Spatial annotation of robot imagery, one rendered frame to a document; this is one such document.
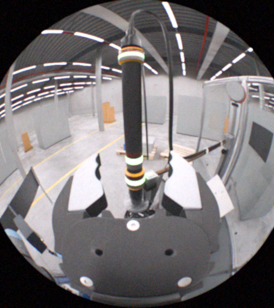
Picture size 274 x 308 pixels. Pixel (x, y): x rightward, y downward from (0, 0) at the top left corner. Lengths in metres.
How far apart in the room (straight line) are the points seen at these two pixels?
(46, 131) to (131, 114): 6.17
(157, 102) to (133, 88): 7.18
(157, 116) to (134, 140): 7.26
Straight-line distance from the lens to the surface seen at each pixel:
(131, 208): 0.31
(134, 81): 0.18
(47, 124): 6.30
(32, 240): 0.82
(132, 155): 0.20
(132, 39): 0.21
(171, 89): 0.24
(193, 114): 5.62
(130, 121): 0.18
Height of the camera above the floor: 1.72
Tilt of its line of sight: 28 degrees down
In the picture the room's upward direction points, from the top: 1 degrees counter-clockwise
